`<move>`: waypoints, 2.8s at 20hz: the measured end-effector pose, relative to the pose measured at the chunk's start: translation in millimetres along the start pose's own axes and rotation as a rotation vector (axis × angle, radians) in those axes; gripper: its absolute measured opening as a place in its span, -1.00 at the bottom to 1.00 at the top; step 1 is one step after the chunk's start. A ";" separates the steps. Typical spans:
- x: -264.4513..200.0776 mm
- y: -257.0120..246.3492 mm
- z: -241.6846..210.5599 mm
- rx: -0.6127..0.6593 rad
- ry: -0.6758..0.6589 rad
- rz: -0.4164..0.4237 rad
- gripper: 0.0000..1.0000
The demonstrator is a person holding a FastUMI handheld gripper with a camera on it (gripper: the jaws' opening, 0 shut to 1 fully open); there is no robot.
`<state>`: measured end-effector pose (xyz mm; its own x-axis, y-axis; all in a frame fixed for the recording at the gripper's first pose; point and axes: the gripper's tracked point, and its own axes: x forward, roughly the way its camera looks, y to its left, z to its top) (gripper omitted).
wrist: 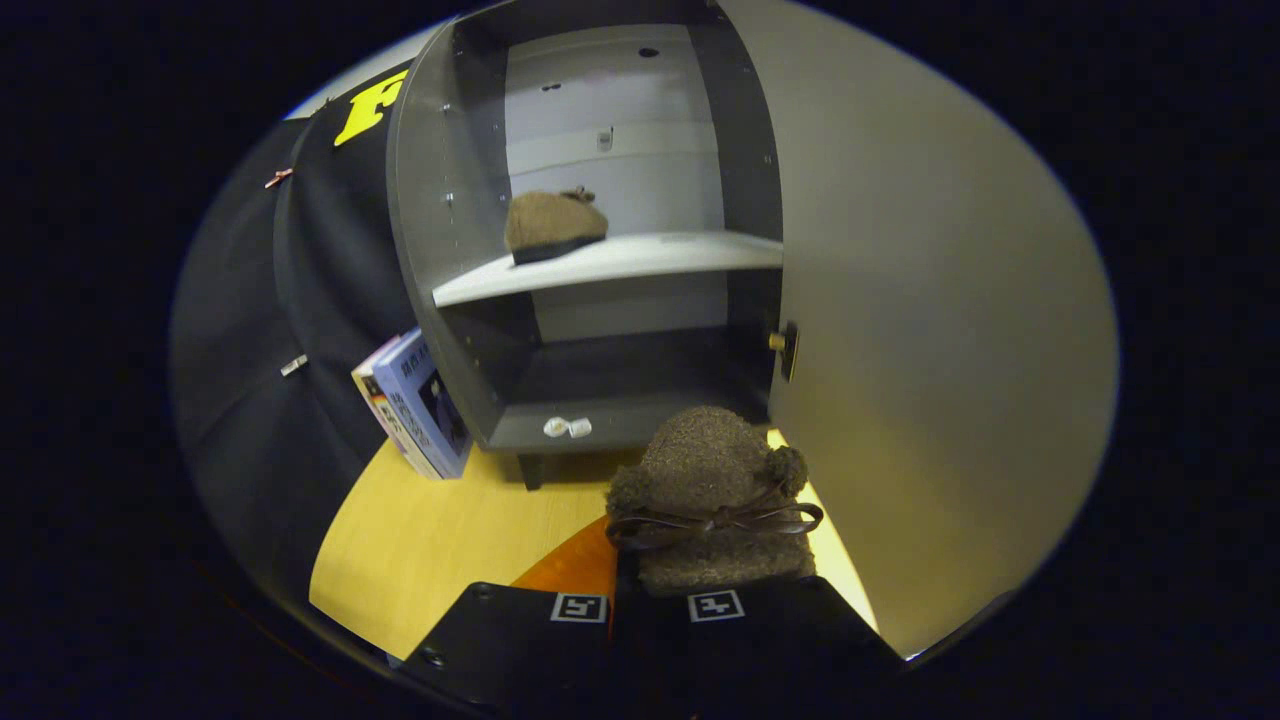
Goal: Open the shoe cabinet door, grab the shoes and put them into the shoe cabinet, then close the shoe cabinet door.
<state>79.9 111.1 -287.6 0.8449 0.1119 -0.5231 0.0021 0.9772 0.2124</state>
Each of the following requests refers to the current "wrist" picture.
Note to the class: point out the silver cloth clip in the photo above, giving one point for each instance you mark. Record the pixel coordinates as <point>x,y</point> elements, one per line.
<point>294,365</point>

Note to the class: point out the small white door catch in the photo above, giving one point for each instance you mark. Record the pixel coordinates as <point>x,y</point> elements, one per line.
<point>565,428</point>

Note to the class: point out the beige shoe cabinet door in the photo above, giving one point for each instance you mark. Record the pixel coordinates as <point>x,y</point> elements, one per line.
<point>950,300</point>

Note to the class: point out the black backdrop cloth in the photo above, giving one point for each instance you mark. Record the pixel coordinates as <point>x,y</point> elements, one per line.
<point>250,400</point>

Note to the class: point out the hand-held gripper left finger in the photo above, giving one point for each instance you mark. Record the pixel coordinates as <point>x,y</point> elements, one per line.
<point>500,650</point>

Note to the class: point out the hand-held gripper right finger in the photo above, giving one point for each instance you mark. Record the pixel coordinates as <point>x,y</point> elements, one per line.
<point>780,650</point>

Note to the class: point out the pink cloth clip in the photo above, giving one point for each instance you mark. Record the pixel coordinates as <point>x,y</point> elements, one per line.
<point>279,178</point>

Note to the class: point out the white cabinet shelf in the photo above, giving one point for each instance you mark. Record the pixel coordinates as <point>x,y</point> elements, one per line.
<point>640,255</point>

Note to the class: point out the blue book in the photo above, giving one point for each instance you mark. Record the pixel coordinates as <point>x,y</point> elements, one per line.
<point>430,400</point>

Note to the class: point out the brown fuzzy shoe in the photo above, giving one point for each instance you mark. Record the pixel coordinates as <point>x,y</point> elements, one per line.
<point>700,460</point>
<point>550,225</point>

